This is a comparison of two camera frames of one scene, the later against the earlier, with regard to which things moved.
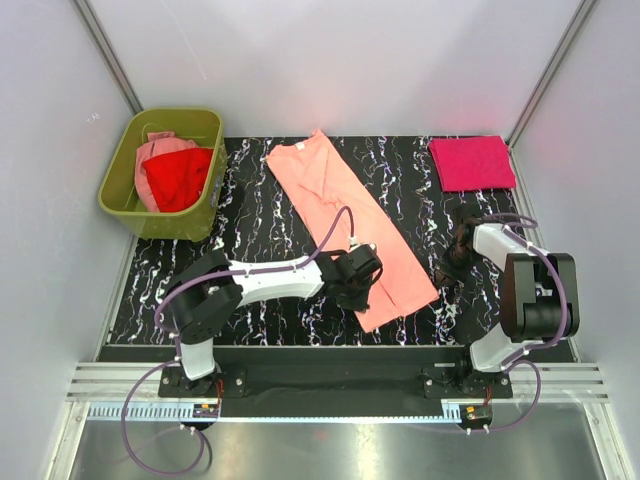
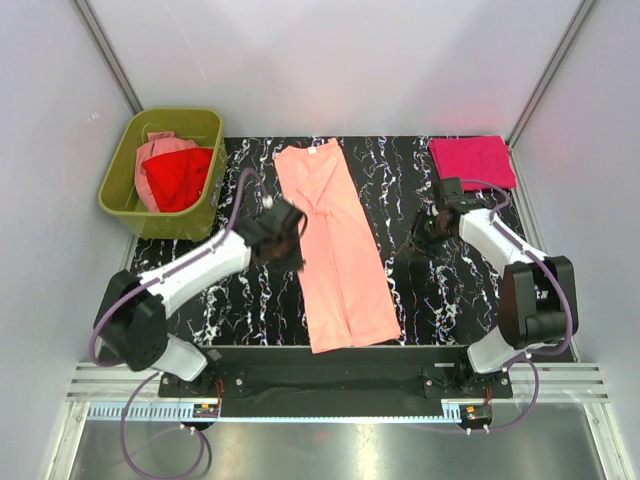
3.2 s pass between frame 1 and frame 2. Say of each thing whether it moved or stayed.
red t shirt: stayed
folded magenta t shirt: stayed
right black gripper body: moved
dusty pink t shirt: stayed
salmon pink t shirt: moved
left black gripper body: moved
